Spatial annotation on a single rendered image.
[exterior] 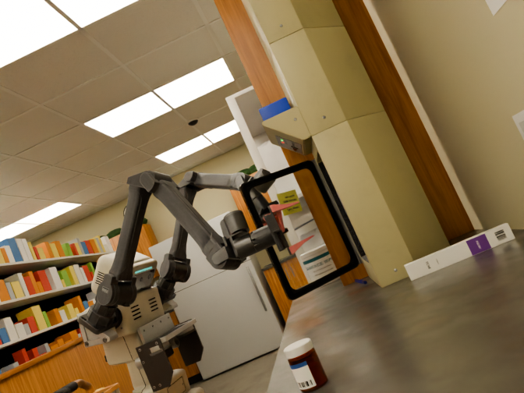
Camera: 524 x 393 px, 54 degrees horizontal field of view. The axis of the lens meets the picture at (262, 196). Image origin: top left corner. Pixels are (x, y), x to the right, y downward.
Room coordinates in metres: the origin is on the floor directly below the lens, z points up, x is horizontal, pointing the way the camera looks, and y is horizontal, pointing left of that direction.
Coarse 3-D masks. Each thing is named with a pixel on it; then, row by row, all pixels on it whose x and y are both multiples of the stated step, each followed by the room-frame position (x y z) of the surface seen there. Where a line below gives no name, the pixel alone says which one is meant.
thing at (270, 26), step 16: (256, 0) 1.45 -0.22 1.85; (272, 0) 1.45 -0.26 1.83; (288, 0) 1.44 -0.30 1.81; (304, 0) 1.49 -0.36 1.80; (320, 0) 1.54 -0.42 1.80; (256, 16) 1.45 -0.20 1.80; (272, 16) 1.45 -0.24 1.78; (288, 16) 1.44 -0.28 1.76; (304, 16) 1.46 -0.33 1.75; (320, 16) 1.51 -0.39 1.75; (336, 16) 1.56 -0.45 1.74; (256, 32) 1.77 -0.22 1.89; (272, 32) 1.45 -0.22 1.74; (288, 32) 1.45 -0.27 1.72; (272, 64) 1.69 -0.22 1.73
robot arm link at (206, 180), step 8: (184, 176) 2.09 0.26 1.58; (192, 176) 2.04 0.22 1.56; (200, 176) 2.04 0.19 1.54; (208, 176) 1.99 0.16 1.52; (216, 176) 1.95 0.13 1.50; (224, 176) 1.90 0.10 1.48; (232, 176) 1.83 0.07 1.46; (248, 176) 1.78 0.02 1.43; (200, 184) 2.03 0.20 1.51; (208, 184) 1.98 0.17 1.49; (216, 184) 1.93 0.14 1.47; (224, 184) 1.89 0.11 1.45; (232, 184) 1.82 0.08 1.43
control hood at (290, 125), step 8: (288, 112) 1.45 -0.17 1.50; (296, 112) 1.45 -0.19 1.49; (272, 120) 1.45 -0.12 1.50; (280, 120) 1.45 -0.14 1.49; (288, 120) 1.45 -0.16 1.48; (296, 120) 1.45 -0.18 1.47; (264, 128) 1.50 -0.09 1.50; (272, 128) 1.46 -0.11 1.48; (280, 128) 1.45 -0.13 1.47; (288, 128) 1.45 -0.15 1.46; (296, 128) 1.45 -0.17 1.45; (304, 128) 1.45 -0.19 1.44; (272, 136) 1.61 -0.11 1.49; (280, 136) 1.55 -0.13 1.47; (288, 136) 1.50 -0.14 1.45; (296, 136) 1.46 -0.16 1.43; (304, 136) 1.45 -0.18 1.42; (304, 144) 1.54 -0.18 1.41; (296, 152) 1.76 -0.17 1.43; (304, 152) 1.70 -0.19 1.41
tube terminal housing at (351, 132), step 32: (320, 32) 1.49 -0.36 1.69; (288, 64) 1.45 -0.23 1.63; (320, 64) 1.44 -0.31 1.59; (352, 64) 1.54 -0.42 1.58; (288, 96) 1.65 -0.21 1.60; (320, 96) 1.45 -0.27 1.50; (352, 96) 1.49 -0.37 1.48; (320, 128) 1.45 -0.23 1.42; (352, 128) 1.45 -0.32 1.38; (384, 128) 1.54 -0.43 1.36; (320, 160) 1.73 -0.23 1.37; (352, 160) 1.45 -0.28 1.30; (384, 160) 1.50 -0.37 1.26; (352, 192) 1.45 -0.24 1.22; (384, 192) 1.45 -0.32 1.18; (416, 192) 1.55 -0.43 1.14; (352, 224) 1.45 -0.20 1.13; (384, 224) 1.44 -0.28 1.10; (416, 224) 1.50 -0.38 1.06; (384, 256) 1.45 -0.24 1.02; (416, 256) 1.46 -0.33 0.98
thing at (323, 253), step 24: (240, 192) 1.61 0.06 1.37; (264, 192) 1.64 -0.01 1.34; (288, 192) 1.68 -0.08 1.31; (312, 192) 1.73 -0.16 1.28; (288, 216) 1.66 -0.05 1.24; (312, 216) 1.71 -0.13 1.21; (288, 240) 1.65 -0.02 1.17; (312, 240) 1.69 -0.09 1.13; (336, 240) 1.73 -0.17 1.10; (288, 264) 1.63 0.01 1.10; (312, 264) 1.67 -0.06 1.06; (336, 264) 1.71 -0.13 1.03
